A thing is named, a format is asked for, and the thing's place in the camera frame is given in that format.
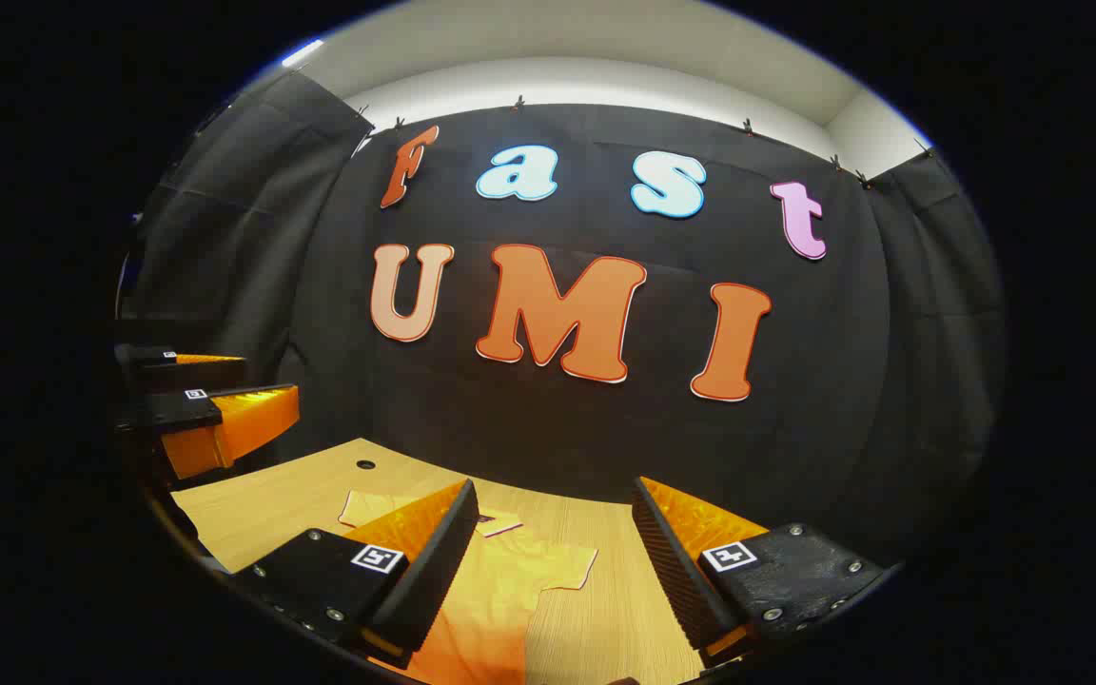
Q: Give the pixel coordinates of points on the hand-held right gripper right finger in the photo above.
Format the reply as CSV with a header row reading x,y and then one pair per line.
x,y
676,571

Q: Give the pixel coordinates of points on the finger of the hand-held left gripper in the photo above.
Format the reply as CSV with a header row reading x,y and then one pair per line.
x,y
186,373
225,423

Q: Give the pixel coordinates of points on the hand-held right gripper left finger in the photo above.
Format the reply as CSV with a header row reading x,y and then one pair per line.
x,y
434,571

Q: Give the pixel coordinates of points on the orange T-shirt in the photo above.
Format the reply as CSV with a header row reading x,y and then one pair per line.
x,y
510,590

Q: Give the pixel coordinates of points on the ceiling light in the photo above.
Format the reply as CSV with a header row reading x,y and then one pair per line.
x,y
303,53

